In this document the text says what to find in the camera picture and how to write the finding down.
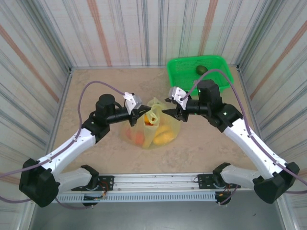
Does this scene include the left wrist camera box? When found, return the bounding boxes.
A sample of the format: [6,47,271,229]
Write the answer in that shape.
[122,92,142,115]

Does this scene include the yellow translucent plastic bag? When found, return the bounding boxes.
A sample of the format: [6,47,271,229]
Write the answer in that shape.
[119,97,182,150]

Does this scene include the slotted grey cable duct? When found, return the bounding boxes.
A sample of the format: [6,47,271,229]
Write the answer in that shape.
[55,193,218,203]

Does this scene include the fake yellow mango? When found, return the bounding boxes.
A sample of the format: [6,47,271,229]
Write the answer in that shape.
[153,132,175,145]

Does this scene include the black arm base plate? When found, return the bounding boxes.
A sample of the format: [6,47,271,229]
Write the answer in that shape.
[197,172,241,190]
[71,175,115,192]

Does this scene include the thin orange black wires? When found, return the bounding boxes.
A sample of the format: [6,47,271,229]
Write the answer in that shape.
[221,183,233,196]
[99,181,108,198]

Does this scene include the black table clamp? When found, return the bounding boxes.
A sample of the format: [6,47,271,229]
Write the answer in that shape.
[215,191,233,206]

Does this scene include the aluminium mounting rail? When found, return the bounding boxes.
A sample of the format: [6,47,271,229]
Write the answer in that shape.
[25,171,287,192]

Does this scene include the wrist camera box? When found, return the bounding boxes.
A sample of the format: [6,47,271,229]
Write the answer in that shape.
[164,86,190,111]
[122,92,142,115]

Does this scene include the green plastic basket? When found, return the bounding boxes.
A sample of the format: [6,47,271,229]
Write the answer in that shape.
[166,54,235,94]

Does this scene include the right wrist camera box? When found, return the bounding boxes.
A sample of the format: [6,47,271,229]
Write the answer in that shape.
[164,86,190,111]

